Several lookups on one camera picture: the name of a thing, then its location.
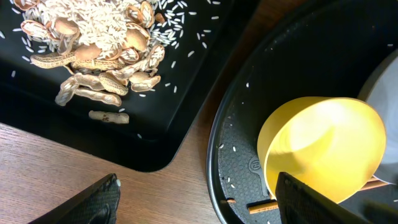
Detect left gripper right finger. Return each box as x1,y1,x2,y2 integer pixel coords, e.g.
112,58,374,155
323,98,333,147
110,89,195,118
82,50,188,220
275,172,367,224

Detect black rectangular tray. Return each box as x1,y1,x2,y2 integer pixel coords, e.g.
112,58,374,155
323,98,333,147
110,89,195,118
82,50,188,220
0,0,261,173

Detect yellow bowl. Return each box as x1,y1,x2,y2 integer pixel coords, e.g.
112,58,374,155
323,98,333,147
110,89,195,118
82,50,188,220
257,96,387,203

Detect wooden chopstick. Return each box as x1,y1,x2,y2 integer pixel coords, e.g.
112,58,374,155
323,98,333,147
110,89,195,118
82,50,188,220
248,177,388,214

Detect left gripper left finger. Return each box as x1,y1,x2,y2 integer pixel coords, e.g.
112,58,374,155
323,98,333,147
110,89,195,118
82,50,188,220
30,173,121,224

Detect grey round plate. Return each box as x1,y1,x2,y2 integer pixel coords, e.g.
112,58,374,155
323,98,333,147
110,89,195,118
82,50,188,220
358,50,397,184

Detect round black serving tray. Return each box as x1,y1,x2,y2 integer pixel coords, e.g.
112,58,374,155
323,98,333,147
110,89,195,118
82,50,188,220
206,0,397,223

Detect peanut shells and rice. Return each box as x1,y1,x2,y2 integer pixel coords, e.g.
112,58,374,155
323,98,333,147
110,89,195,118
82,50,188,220
0,0,221,125

